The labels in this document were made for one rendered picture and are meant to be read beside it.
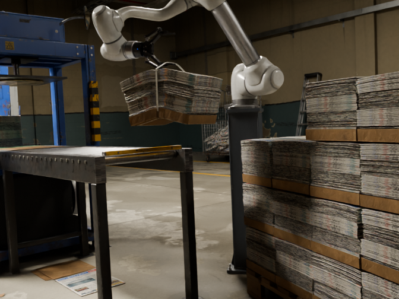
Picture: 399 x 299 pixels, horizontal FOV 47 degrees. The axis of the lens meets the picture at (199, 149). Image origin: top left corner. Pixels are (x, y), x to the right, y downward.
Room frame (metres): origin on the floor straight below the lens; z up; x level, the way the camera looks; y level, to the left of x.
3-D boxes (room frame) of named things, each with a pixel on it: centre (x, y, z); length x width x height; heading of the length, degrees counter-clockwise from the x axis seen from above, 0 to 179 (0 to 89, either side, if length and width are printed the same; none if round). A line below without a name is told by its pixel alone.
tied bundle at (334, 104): (1.82, -0.67, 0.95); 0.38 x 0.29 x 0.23; 115
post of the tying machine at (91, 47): (3.49, 0.81, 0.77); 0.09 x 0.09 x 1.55; 40
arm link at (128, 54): (2.32, 0.31, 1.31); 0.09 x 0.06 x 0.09; 152
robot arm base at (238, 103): (2.83, -0.27, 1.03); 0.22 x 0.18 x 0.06; 75
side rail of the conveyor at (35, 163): (2.49, 0.87, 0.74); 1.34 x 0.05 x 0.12; 40
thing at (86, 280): (2.69, 0.70, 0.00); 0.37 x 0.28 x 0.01; 40
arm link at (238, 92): (2.82, -0.30, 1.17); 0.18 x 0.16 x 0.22; 31
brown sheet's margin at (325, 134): (1.82, -0.67, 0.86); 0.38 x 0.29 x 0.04; 115
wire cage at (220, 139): (10.49, -0.75, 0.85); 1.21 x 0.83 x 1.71; 40
